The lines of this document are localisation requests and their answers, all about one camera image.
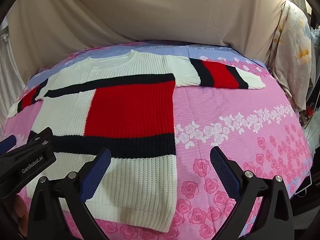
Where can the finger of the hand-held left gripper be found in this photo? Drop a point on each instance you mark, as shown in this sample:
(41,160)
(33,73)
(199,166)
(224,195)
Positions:
(41,135)
(7,141)

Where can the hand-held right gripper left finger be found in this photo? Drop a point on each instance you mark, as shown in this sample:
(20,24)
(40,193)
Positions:
(98,173)

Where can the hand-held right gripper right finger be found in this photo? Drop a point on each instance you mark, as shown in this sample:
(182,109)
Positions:
(225,172)

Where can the white red black knit sweater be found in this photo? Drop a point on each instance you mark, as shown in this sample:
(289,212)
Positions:
(130,110)

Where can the person's left hand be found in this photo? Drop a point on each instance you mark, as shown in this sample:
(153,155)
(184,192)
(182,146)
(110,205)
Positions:
(21,215)

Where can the white pleated curtain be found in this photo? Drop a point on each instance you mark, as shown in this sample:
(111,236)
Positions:
(10,80)

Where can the pink floral bed sheet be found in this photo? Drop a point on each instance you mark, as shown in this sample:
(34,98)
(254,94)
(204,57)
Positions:
(225,110)

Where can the pale floral hanging cloth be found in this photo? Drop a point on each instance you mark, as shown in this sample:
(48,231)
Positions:
(292,55)

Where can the beige backdrop cloth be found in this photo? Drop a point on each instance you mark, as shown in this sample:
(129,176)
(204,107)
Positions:
(150,10)

